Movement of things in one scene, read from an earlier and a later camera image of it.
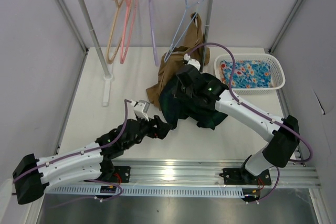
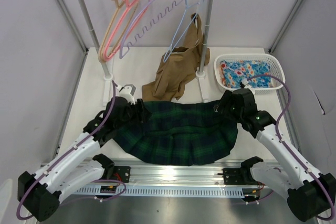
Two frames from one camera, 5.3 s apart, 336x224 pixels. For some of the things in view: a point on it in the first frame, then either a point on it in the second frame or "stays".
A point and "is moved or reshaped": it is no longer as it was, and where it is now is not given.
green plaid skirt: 176,105 is moved or reshaped
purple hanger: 151,16 → 149,22
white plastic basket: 256,74 stays
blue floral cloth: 249,74 stays
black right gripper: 178,93 → 227,98
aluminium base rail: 300,173 stays
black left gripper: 161,130 → 142,115
